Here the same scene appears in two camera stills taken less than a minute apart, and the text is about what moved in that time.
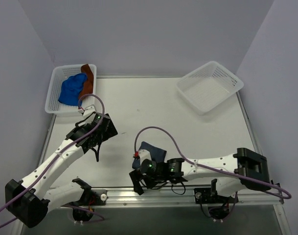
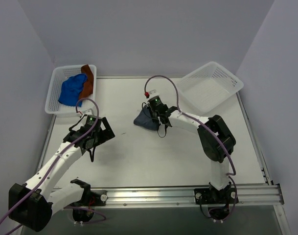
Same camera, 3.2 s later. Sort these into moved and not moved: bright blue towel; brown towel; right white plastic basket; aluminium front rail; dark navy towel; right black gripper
Moved: right black gripper; dark navy towel
Not moved: bright blue towel; brown towel; right white plastic basket; aluminium front rail
